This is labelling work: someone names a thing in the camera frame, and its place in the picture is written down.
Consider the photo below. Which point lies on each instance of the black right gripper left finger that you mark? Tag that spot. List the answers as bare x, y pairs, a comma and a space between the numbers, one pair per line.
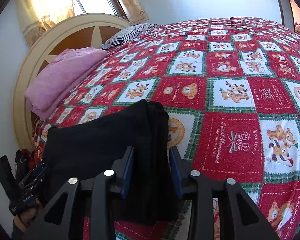
63, 216

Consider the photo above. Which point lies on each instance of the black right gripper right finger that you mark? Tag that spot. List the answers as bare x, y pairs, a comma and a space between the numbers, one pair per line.
217, 206

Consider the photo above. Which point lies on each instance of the black pants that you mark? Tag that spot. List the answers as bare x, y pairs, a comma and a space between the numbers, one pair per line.
86, 150

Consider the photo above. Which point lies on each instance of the person's left hand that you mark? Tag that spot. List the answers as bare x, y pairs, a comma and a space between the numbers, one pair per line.
25, 219

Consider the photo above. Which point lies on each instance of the red patchwork bedspread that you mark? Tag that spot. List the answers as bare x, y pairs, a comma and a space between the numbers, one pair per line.
231, 87

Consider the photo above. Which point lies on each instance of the pink folded blanket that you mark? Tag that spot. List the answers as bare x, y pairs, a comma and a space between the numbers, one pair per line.
60, 76

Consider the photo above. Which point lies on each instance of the striped grey pillow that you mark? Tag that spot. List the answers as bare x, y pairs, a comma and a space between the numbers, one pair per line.
128, 34

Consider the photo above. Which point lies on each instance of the cream wooden headboard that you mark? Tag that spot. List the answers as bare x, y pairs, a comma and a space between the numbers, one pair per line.
80, 31

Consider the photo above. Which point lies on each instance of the yellow right curtain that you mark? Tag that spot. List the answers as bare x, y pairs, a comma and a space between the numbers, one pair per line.
134, 11

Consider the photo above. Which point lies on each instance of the yellow curtain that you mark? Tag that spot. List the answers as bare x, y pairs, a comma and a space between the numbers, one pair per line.
38, 16
134, 11

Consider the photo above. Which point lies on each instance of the yellow left curtain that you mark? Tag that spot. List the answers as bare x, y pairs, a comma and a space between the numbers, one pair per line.
38, 16

